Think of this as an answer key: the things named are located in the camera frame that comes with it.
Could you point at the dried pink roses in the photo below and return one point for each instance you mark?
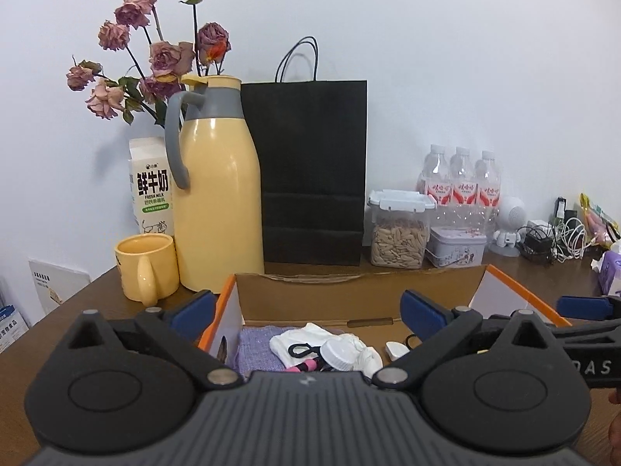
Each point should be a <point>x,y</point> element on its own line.
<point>165,58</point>

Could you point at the yellow thermos jug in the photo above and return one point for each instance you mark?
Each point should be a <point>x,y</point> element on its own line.
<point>218,194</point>

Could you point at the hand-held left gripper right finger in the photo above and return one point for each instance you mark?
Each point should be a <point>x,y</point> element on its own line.
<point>422,315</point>

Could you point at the clear water bottle red label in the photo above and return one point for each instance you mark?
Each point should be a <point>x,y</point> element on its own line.
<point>463,187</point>
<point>434,184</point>
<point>487,189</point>

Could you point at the grey metal tin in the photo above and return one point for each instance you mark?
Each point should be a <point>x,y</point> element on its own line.
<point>456,247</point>

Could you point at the red cardboard box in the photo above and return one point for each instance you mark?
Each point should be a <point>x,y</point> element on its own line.
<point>339,296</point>

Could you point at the yellow mug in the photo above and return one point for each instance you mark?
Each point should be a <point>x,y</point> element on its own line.
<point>140,262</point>

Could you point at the blue and white bag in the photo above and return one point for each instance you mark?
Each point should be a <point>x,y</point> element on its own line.
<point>10,323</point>

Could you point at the black paper bag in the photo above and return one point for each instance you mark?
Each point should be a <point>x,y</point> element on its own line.
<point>310,165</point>

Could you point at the yellow green snack packet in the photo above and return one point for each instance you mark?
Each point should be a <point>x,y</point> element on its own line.
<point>599,218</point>

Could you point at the ribbed white bottle cap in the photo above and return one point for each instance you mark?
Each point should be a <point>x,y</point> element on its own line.
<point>337,354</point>

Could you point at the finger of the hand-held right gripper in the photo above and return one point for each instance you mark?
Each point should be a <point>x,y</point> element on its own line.
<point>587,330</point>
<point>584,307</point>

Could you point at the clear container of seeds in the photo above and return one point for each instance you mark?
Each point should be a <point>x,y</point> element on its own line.
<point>398,238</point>

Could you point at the white robot figure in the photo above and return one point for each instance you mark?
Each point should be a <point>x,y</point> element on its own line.
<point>509,218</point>

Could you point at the purple tissue pack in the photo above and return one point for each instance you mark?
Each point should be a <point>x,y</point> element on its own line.
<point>610,272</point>

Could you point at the white milk carton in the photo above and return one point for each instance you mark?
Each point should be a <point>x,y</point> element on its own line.
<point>150,189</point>

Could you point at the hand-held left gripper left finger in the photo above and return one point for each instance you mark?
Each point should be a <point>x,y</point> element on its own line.
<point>196,315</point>

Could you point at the small smooth white cap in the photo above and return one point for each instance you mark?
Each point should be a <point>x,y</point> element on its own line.
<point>398,351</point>

